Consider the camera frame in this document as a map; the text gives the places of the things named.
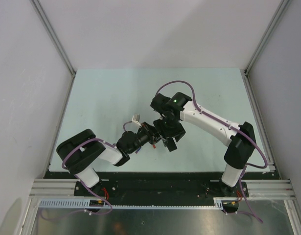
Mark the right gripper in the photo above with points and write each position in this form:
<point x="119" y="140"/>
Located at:
<point x="178" y="132"/>

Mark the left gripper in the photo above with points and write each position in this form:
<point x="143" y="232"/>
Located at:
<point x="151" y="132"/>

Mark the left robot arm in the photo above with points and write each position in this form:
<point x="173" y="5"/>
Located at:
<point x="79" y="152"/>

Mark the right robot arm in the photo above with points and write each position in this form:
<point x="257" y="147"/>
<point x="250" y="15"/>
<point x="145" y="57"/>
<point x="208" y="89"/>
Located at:
<point x="239" y="139"/>

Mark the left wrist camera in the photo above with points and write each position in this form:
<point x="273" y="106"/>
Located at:
<point x="135" y="119"/>

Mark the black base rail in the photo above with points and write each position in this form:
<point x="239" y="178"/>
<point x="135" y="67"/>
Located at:
<point x="154" y="189"/>

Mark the right aluminium frame post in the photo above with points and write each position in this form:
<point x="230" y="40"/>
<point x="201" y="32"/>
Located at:
<point x="274" y="22"/>

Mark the aluminium frame post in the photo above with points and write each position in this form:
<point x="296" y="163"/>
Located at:
<point x="274" y="22"/>
<point x="53" y="35"/>

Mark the left aluminium frame post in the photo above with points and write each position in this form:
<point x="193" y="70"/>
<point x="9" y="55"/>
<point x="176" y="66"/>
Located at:
<point x="53" y="35"/>

